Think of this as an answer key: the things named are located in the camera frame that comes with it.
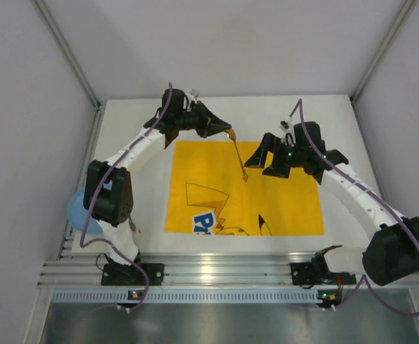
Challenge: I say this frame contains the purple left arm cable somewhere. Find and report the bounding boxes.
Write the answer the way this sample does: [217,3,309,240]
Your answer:
[79,82,176,312]

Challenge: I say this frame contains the aluminium front frame rail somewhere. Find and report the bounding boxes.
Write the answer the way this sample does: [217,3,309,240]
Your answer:
[37,252,312,288]

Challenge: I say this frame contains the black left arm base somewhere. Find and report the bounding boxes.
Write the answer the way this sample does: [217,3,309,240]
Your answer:
[101,259,165,287]

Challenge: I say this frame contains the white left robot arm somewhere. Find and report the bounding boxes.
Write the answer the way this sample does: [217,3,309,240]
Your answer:
[80,87,232,266]

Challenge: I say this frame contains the aluminium frame post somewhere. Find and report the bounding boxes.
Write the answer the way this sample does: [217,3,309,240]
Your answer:
[33,0,101,108]
[350,0,418,106]

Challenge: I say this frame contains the right aluminium frame post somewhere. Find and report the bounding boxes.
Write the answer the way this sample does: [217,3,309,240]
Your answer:
[350,0,418,106]

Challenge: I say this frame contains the gold spoon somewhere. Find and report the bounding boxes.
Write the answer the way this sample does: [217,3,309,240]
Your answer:
[226,128,249,182]

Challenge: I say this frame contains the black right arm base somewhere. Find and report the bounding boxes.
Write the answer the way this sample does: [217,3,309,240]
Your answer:
[290,245,357,289]

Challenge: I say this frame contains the blue plastic plate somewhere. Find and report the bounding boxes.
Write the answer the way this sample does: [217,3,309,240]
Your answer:
[67,187,102,234]

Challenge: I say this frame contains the perforated metal cable duct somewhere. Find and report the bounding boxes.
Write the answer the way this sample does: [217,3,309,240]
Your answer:
[52,289,339,304]

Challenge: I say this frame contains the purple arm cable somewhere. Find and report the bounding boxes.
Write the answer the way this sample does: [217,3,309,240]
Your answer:
[287,98,419,318]
[79,82,176,312]

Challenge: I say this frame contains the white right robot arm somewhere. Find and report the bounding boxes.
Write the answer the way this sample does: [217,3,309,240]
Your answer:
[244,121,419,286]

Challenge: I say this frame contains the left aluminium frame post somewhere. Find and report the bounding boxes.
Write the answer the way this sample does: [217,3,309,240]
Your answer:
[33,0,101,108]

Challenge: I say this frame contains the silver metal cup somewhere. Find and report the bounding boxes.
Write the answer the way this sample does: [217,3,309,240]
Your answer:
[129,221,142,244]

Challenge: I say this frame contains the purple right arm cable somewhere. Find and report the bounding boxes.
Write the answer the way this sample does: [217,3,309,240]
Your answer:
[287,98,419,318]

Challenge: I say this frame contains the yellow pikachu place mat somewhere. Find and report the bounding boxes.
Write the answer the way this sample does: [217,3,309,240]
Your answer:
[165,140,324,237]

